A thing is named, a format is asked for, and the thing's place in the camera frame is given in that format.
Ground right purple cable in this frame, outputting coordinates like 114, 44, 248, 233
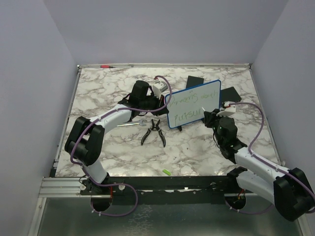
225, 102, 315, 215

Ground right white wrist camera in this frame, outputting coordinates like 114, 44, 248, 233
217, 101, 236, 117

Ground silver open end wrench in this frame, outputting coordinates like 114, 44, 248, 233
117, 119, 147, 127

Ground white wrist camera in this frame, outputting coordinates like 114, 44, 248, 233
217, 101, 236, 117
151, 77, 168, 98

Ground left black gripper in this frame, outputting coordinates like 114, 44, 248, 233
140, 92, 169, 117

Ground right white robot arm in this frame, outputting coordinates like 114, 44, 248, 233
204, 109, 315, 221

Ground blue framed whiteboard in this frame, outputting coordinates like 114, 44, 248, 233
165, 80, 221, 129

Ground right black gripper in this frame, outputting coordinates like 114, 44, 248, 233
205, 108, 229, 145

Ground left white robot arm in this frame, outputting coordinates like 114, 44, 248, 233
64, 78, 172, 194

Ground black network switch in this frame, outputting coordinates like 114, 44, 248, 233
220, 87, 242, 103

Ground red marker on rail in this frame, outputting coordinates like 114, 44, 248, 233
100, 65, 115, 68

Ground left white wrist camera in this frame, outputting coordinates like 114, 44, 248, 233
151, 77, 168, 98

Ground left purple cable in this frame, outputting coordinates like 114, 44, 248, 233
70, 75, 172, 217

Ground black handled pliers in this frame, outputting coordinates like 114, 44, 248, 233
141, 119, 166, 147

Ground purple cable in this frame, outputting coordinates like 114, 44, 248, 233
225, 102, 315, 215
70, 75, 172, 217

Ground green marker cap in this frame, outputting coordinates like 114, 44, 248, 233
162, 169, 171, 176

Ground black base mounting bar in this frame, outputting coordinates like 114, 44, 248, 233
80, 176, 241, 205

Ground black flat box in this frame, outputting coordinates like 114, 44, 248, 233
186, 76, 204, 89

